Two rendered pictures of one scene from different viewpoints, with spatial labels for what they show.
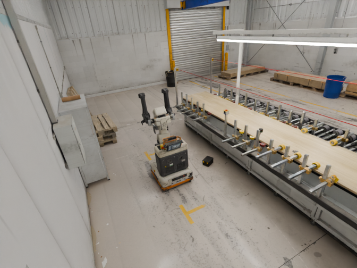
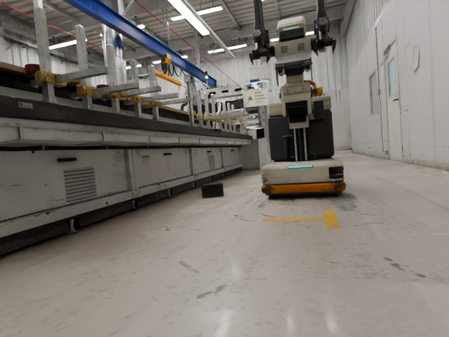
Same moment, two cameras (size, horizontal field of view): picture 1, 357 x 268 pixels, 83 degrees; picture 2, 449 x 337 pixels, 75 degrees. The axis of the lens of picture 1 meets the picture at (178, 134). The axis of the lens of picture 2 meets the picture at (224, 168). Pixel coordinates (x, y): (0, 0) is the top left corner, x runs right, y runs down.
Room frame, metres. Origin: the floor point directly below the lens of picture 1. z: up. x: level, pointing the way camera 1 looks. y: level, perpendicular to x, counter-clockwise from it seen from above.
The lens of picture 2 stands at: (5.42, 1.37, 0.40)
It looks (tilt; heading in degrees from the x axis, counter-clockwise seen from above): 3 degrees down; 221
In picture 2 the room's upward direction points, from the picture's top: 5 degrees counter-clockwise
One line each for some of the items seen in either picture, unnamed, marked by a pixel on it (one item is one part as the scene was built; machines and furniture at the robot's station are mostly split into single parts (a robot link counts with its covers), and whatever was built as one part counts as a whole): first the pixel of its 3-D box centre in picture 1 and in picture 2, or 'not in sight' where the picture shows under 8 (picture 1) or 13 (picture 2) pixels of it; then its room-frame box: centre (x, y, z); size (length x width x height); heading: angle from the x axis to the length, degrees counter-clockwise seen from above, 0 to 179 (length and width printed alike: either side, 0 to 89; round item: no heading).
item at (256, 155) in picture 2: not in sight; (228, 127); (0.42, -2.78, 0.95); 1.65 x 0.70 x 1.90; 114
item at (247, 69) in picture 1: (243, 70); not in sight; (10.96, -3.75, 0.23); 2.41 x 0.77 x 0.17; 116
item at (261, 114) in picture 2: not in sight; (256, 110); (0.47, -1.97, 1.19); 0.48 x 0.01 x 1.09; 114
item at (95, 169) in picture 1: (85, 140); not in sight; (3.45, 1.82, 0.78); 0.90 x 0.45 x 1.55; 24
